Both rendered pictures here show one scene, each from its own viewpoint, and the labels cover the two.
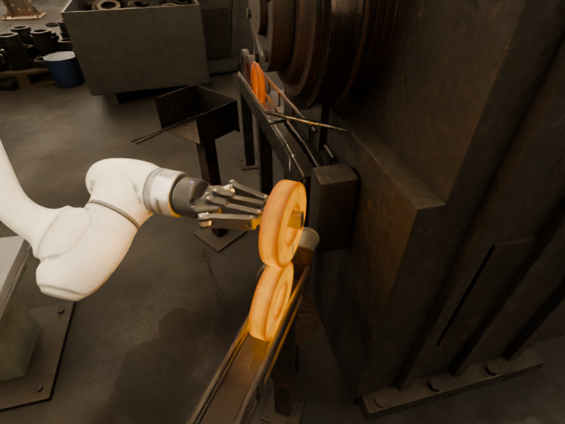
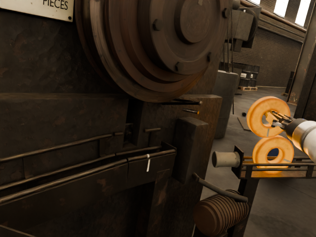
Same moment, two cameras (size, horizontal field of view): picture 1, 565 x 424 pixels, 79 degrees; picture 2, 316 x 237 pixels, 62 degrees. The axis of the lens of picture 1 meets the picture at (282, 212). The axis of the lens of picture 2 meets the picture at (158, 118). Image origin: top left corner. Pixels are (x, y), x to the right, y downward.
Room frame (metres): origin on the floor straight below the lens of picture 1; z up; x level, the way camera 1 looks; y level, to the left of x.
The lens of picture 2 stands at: (1.26, 0.62, 1.03)
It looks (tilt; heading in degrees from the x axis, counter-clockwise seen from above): 15 degrees down; 240
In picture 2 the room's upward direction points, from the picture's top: 9 degrees clockwise
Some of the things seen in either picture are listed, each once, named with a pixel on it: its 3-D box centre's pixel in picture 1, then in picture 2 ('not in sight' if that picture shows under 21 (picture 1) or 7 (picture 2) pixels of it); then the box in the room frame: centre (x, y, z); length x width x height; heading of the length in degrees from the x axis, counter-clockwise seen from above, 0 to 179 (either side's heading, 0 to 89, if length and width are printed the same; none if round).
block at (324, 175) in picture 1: (331, 209); (186, 149); (0.69, -0.13, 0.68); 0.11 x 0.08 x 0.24; 104
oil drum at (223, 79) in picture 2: not in sight; (210, 101); (-1.13, -2.19, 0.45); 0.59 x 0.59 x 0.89
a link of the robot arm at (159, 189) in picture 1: (171, 193); (311, 137); (0.53, 0.21, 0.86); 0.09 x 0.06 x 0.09; 159
